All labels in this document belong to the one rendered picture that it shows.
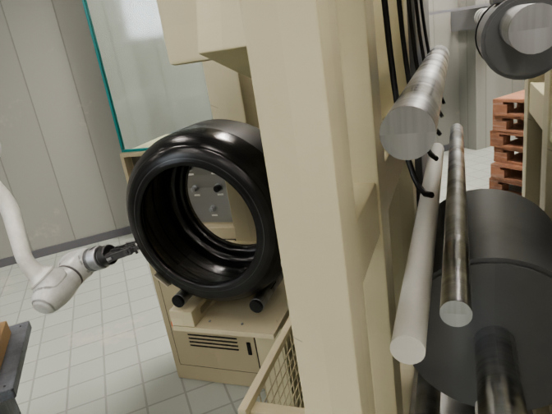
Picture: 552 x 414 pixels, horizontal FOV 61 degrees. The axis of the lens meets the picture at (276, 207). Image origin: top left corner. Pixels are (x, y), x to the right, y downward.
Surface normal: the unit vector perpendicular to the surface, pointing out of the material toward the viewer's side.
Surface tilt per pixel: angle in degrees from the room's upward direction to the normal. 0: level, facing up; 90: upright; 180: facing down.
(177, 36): 90
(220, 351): 90
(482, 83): 90
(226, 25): 72
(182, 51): 90
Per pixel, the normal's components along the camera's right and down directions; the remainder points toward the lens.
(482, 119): 0.36, 0.26
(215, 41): -0.36, 0.06
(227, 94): -0.33, 0.36
